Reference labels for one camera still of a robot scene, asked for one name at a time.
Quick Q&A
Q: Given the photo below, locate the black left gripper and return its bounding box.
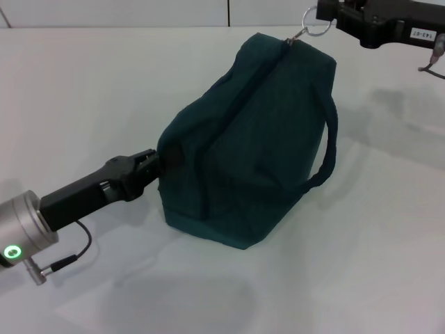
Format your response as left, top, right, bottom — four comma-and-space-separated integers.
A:
40, 148, 165, 232

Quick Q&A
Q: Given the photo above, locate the grey right arm cable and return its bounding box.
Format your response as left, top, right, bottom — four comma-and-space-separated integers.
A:
416, 33, 445, 77

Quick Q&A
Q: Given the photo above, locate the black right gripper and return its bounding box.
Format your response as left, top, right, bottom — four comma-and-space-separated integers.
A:
316, 0, 445, 49

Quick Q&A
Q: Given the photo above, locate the dark teal insulated lunch bag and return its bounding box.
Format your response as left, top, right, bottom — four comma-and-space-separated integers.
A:
156, 6, 340, 251

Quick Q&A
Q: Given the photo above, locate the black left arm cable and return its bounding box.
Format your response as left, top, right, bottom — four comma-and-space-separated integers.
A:
50, 219, 92, 273

